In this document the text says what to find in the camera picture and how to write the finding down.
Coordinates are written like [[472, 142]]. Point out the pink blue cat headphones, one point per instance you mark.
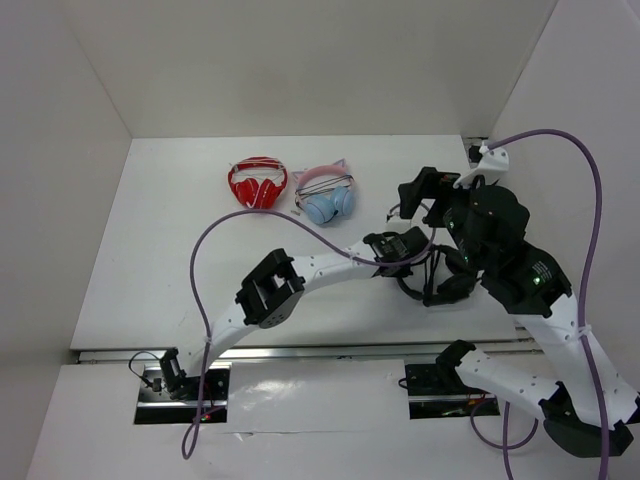
[[325, 192]]

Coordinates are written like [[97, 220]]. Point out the black headset with microphone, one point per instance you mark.
[[454, 289]]

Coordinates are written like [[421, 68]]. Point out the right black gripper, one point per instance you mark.
[[411, 192]]

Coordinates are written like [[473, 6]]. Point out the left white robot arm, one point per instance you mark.
[[269, 294]]

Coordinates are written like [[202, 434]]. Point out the aluminium rail front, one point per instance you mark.
[[521, 345]]

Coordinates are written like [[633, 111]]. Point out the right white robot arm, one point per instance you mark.
[[588, 408]]

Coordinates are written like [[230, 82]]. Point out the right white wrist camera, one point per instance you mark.
[[492, 166]]

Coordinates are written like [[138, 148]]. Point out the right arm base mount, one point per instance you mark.
[[431, 396]]

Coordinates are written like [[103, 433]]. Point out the red headphones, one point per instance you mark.
[[254, 193]]

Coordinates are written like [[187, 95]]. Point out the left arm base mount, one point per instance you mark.
[[167, 395]]

